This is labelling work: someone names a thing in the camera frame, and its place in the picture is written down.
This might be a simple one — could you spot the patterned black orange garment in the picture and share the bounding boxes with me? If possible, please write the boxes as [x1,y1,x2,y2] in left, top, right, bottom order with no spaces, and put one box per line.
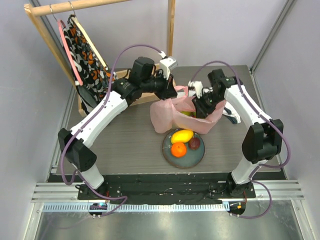
[63,14,118,116]

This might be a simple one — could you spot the white navy shirt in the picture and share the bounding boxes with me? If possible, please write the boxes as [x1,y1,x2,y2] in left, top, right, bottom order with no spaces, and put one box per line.
[222,101,241,124]

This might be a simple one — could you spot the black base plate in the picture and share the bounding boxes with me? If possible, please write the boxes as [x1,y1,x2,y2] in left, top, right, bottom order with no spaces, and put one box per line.
[47,172,286,204]

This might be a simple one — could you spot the wooden clothes hanger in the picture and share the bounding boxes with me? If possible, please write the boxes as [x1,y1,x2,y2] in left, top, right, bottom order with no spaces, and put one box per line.
[71,14,107,68]

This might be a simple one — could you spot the wooden clothes rack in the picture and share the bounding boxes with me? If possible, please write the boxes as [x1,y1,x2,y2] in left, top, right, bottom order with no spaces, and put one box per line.
[24,0,177,106]

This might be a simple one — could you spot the fake yellow mango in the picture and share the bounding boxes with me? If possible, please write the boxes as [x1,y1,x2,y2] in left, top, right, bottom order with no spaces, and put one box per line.
[170,129,194,144]

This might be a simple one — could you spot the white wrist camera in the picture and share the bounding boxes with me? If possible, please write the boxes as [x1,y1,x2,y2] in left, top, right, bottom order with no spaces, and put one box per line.
[188,81,203,99]
[159,51,178,80]

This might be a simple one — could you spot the slotted cable duct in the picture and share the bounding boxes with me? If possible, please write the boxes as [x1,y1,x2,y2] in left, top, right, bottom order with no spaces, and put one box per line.
[42,201,230,213]

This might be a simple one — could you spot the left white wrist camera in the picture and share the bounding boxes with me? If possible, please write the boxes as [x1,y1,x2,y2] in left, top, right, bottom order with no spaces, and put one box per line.
[159,51,178,80]

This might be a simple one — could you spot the fake green pear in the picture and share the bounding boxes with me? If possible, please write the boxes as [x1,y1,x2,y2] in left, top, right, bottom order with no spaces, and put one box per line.
[180,111,196,118]

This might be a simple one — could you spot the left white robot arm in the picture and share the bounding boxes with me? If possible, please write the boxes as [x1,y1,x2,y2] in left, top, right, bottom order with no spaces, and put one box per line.
[58,56,178,200]

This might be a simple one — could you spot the fake dark purple fruit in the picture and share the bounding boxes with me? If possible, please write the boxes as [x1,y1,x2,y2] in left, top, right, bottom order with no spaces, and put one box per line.
[188,137,201,150]

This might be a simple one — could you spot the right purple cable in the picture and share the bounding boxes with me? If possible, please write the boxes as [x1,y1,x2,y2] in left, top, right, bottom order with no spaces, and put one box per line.
[189,59,292,220]

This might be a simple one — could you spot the fake orange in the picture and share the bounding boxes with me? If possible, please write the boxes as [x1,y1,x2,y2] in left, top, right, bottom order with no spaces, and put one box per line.
[170,142,187,158]

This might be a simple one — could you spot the blue ceramic plate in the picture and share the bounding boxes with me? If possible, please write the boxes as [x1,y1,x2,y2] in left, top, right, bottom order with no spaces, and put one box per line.
[161,129,205,169]

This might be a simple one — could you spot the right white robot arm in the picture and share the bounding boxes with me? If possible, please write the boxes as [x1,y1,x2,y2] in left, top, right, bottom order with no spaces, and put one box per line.
[188,69,284,198]

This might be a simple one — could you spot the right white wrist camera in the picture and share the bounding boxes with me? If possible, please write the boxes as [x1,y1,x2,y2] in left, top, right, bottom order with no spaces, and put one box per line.
[188,81,203,99]

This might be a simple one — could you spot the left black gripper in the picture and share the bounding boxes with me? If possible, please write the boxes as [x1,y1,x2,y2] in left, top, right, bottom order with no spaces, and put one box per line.
[141,69,178,101]

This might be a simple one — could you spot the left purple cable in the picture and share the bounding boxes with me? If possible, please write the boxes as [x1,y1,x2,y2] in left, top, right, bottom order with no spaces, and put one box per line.
[60,43,166,217]

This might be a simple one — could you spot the pink plastic bag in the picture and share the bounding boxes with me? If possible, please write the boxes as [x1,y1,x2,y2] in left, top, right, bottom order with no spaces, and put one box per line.
[150,85,226,135]

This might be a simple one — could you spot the purple cable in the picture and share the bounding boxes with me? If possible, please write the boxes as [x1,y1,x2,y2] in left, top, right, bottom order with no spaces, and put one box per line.
[189,59,292,220]
[60,43,166,217]

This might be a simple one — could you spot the pink clothes hanger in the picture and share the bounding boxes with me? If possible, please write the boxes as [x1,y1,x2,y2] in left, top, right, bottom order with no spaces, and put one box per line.
[57,19,83,86]

